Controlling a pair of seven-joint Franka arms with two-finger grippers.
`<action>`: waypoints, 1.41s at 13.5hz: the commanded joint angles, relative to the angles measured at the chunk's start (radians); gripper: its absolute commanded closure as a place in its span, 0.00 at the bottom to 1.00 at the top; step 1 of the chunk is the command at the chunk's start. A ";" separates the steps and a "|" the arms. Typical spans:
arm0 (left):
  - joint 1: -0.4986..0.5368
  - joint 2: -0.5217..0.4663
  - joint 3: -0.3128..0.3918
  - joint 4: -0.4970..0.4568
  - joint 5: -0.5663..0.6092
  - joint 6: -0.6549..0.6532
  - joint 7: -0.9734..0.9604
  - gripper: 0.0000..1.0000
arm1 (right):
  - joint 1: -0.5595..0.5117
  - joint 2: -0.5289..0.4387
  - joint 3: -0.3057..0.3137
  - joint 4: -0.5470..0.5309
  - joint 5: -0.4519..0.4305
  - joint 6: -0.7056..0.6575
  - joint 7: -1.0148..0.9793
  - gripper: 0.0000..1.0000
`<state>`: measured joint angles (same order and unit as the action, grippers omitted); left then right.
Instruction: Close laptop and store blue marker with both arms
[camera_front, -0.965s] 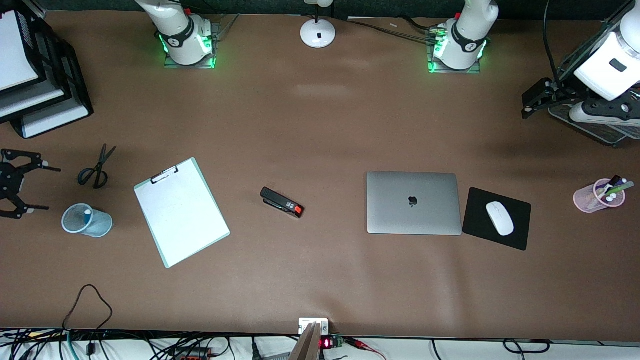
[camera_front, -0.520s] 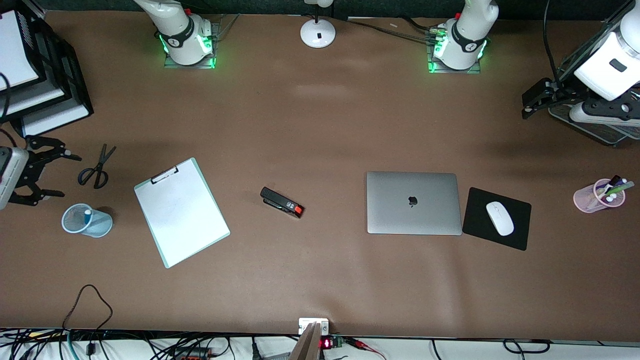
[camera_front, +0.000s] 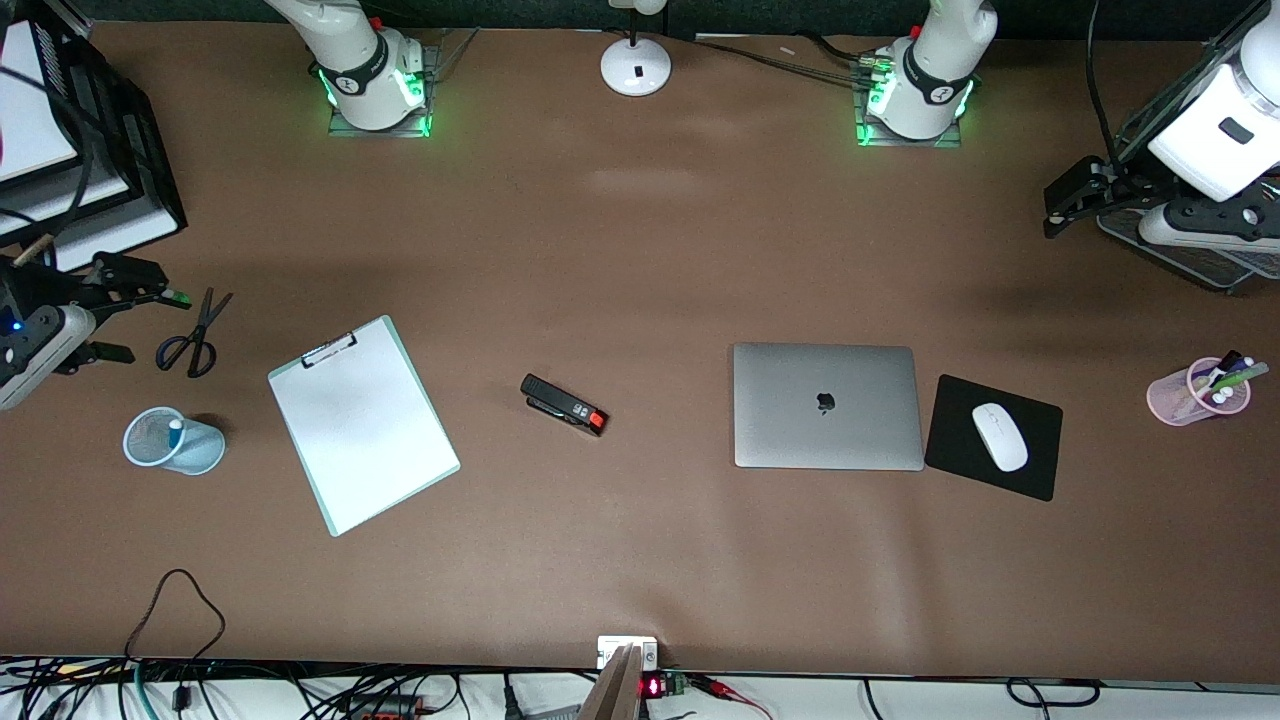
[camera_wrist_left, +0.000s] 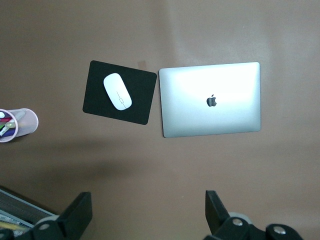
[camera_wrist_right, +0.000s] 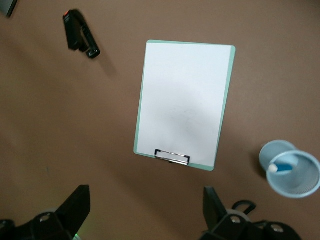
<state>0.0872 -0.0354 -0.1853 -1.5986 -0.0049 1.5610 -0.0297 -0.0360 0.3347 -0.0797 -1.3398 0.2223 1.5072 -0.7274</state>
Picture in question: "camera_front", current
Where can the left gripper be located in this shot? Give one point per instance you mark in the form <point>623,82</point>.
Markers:
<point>1127,177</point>

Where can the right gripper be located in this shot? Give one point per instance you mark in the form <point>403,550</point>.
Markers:
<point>42,287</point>

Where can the blue marker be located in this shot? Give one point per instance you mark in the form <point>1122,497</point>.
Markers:
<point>175,425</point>

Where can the silver laptop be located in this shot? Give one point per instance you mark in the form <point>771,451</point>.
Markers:
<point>825,405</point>

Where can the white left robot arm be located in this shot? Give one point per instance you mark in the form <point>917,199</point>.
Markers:
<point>935,60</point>

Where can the green marker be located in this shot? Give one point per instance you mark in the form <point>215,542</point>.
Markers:
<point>1245,372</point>

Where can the grey metal mesh tray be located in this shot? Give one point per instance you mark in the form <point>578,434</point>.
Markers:
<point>1200,265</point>

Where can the light blue mesh pen cup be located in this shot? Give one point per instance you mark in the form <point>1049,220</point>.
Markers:
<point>205,450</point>

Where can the black stacked paper tray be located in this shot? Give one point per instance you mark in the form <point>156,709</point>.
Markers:
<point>140,140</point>

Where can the black pen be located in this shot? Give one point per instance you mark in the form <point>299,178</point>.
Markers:
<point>1230,358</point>

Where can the teal clipboard with metal clip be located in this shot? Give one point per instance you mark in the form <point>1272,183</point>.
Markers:
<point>330,350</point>

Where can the pink translucent pen cup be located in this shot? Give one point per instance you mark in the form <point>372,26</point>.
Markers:
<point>1175,400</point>

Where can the white computer mouse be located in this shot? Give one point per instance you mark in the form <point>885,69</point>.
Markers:
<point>1000,437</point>

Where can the black mouse pad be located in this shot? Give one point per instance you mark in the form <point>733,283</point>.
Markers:
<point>1040,450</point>

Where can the white paper sheet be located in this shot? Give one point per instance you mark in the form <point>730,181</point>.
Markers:
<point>360,440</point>

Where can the black stapler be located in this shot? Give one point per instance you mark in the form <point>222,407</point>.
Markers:
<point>562,405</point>

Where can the white round lamp base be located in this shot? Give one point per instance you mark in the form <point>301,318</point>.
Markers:
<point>635,70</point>

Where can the red clip lead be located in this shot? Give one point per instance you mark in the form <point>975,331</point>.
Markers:
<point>730,692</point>

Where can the white outlet box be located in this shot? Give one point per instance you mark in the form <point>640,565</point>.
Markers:
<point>640,650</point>

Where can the wooden board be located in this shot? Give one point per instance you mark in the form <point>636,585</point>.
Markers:
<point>615,695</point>

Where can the red display module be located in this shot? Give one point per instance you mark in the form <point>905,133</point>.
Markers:
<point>652,687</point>

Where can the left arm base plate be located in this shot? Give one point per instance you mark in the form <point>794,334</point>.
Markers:
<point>868,135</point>

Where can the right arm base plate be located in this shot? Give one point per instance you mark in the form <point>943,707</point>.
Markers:
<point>432,100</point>

